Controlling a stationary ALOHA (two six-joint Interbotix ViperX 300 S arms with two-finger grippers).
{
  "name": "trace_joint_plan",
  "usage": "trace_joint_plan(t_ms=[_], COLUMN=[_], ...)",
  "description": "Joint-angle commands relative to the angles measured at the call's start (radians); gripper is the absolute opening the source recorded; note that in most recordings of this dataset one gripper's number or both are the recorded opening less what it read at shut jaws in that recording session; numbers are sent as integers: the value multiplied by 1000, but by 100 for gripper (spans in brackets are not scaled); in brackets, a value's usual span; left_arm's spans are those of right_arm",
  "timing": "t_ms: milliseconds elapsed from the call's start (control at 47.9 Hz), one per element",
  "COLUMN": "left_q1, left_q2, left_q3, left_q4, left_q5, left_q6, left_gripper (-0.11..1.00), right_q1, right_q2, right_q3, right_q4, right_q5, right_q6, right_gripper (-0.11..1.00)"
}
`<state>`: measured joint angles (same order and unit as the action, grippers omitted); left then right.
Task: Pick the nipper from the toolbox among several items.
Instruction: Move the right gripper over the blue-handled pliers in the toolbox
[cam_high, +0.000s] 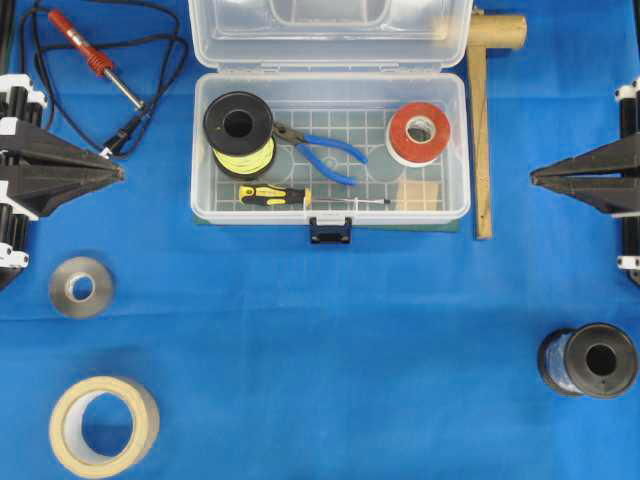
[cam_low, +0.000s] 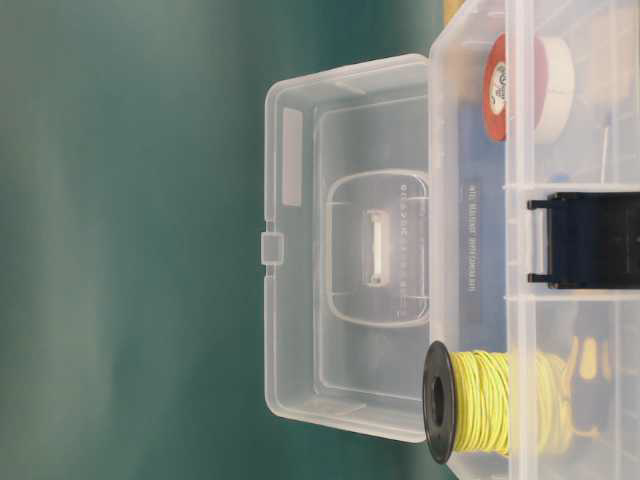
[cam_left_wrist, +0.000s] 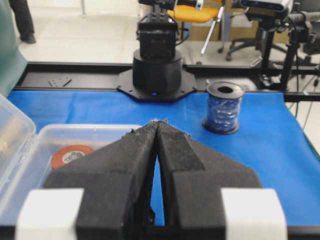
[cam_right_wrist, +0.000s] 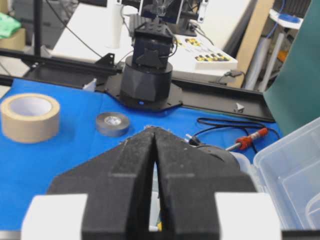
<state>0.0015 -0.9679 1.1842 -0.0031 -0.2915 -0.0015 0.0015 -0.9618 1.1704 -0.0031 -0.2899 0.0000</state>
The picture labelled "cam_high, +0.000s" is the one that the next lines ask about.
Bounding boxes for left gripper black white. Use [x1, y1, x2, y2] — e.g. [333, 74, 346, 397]
[1, 74, 124, 290]

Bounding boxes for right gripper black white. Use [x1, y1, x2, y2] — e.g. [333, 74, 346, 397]
[529, 77, 640, 286]

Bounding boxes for clear plastic toolbox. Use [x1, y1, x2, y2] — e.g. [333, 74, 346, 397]
[189, 1, 472, 243]

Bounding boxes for grey tape roll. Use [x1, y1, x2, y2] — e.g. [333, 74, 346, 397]
[49, 256, 114, 319]

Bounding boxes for red soldering iron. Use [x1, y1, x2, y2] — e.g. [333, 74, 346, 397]
[47, 9, 144, 111]

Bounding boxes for wooden mallet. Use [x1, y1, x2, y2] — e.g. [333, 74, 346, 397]
[466, 10, 528, 240]

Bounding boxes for red electrical tape roll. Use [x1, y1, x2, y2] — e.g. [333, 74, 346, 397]
[386, 102, 451, 168]

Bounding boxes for small wooden block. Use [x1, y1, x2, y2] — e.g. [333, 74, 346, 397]
[392, 180, 443, 211]

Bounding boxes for yellow black screwdriver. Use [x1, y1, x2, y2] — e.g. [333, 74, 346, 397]
[238, 184, 391, 208]

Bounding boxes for blue table cloth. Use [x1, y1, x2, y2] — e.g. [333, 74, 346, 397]
[1, 1, 639, 479]

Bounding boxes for beige masking tape roll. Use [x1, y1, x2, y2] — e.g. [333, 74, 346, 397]
[49, 376, 160, 479]

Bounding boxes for black soldering iron cable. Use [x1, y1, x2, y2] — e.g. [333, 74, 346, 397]
[17, 0, 190, 160]

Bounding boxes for black spool blue wire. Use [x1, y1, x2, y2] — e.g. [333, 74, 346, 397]
[537, 322, 639, 400]

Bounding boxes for black spool yellow wire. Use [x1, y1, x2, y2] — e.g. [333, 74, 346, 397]
[202, 91, 277, 182]

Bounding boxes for blue handled nipper pliers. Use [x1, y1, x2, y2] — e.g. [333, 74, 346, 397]
[272, 121, 369, 187]

